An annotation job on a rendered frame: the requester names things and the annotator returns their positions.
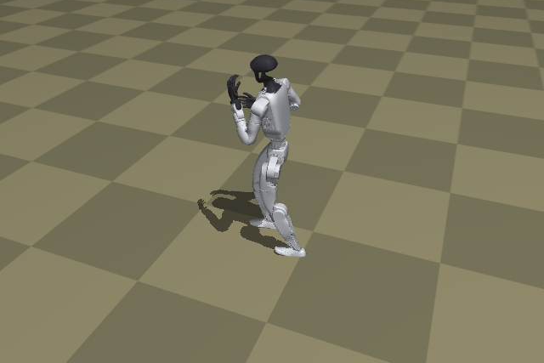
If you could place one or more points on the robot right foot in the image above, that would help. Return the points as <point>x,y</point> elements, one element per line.
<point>260,222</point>

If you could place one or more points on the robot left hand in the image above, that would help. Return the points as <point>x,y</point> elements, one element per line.
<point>232,90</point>

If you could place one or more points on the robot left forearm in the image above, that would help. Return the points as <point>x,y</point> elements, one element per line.
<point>241,123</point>

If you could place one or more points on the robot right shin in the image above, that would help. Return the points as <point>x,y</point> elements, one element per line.
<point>261,204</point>

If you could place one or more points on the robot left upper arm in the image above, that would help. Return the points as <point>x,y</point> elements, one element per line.
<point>258,111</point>

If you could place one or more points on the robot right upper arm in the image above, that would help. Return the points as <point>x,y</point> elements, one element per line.
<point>294,100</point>

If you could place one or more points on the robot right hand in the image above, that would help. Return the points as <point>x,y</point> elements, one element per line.
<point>249,100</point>

